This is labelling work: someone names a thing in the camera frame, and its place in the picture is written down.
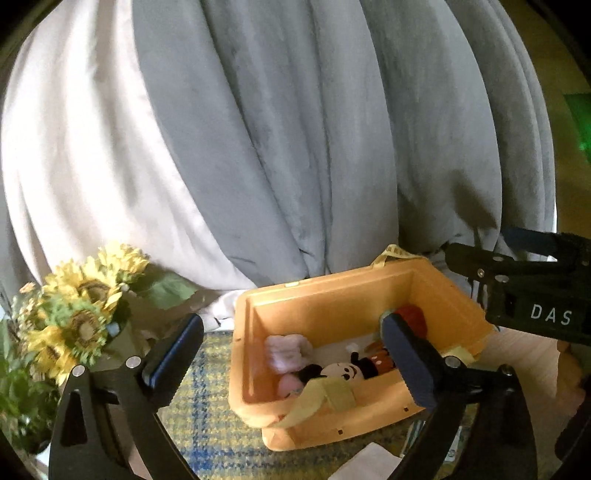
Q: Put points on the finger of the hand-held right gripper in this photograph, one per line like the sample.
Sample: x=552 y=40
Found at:
x=549 y=244
x=489 y=263

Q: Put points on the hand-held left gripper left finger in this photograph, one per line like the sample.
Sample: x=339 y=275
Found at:
x=171 y=364

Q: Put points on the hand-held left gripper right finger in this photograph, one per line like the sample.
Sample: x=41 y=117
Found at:
x=406 y=355

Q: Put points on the red plush toy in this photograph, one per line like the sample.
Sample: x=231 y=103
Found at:
x=413 y=321

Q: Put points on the black and white mouse plush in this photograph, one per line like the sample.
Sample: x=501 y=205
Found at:
x=344 y=369

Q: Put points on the orange plastic crate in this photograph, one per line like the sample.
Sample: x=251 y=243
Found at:
x=323 y=309

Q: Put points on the white soft cloth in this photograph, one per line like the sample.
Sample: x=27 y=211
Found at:
x=288 y=351

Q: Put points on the person's right hand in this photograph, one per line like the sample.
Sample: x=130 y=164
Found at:
x=575 y=374

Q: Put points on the grey green ribbed vase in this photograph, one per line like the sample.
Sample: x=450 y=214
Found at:
x=127 y=332

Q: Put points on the yellow blue plaid blanket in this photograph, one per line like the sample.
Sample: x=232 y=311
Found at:
x=212 y=415

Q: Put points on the sunflower bouquet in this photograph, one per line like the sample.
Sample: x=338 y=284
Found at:
x=78 y=314

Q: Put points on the white paper sheet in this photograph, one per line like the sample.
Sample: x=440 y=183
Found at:
x=364 y=464

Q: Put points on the green plant in white pot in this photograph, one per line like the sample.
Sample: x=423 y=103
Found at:
x=23 y=397

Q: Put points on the grey curtain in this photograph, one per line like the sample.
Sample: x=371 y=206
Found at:
x=323 y=138

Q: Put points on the beige curtain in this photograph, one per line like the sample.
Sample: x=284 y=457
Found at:
x=92 y=161

